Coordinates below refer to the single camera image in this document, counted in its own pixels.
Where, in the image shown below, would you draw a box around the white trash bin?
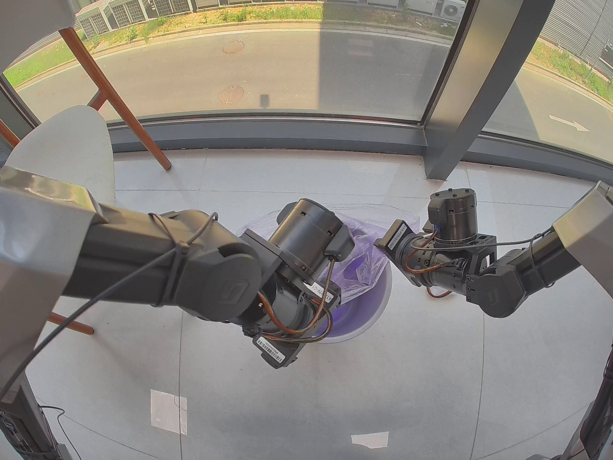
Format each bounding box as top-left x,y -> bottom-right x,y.
237,211 -> 394,345

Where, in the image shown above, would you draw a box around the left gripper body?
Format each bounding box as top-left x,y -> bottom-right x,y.
246,280 -> 343,371

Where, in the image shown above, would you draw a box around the black cable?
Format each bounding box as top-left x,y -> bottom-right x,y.
493,229 -> 557,249
39,405 -> 70,447
0,212 -> 219,394

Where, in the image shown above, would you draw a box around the purple plastic bag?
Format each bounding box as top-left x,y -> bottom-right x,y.
237,203 -> 423,305

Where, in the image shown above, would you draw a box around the window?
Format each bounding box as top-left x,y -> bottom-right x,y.
0,0 -> 613,183

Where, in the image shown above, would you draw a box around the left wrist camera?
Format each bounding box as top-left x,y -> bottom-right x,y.
325,229 -> 356,263

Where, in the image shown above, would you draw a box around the white chair wooden legs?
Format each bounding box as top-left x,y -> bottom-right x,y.
0,0 -> 172,336

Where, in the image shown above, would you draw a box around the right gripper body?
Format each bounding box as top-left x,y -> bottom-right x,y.
374,218 -> 468,288

